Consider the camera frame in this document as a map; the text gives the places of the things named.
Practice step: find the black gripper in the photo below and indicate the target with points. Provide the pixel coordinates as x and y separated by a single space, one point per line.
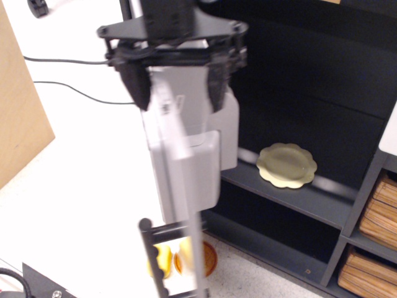
174 33

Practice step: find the grey toy fridge door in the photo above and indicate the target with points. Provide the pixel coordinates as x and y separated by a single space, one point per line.
190 145

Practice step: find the dark grey fridge cabinet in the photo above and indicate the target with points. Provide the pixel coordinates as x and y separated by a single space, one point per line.
321 75

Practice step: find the pale yellow scalloped plate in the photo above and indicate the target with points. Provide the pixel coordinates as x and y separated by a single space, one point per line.
286 165

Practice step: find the black caster wheel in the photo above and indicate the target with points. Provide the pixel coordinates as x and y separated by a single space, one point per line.
38 8

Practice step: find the tan wooden board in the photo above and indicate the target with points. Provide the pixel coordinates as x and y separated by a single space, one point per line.
25 129

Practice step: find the yellow toy bell pepper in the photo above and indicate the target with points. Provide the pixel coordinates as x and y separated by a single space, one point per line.
166 256

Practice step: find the orange translucent lid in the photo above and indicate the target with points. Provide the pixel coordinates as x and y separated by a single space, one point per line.
210 261

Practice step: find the upper woven basket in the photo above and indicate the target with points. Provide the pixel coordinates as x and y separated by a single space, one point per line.
378 221

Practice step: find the woven basket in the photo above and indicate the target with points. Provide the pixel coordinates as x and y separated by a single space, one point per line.
367 276
378 221

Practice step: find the lower woven basket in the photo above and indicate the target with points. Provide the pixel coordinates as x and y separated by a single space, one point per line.
367 276

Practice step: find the black fridge door handle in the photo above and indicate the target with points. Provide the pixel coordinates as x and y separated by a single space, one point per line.
152 236

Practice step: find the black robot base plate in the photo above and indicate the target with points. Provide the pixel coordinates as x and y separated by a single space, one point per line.
42 286

